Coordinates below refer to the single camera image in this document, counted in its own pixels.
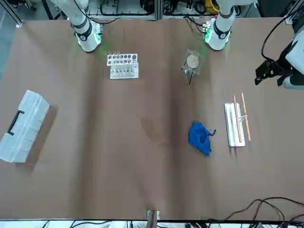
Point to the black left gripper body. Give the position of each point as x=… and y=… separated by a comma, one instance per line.
x=281, y=69

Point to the blue rag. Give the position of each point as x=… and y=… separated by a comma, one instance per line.
x=199, y=139

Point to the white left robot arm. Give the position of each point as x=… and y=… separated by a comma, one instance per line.
x=221, y=35

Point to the white test tube rack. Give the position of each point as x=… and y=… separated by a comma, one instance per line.
x=123, y=71

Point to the clear stand with wooden disc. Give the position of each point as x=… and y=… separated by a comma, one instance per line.
x=192, y=61

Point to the yellow black device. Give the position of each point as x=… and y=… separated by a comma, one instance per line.
x=211, y=6

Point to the white side table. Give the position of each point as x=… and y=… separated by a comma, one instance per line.
x=23, y=224

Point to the aluminium frame rail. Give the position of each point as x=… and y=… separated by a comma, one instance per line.
x=118, y=17

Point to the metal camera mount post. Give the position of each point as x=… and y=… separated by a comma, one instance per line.
x=152, y=218

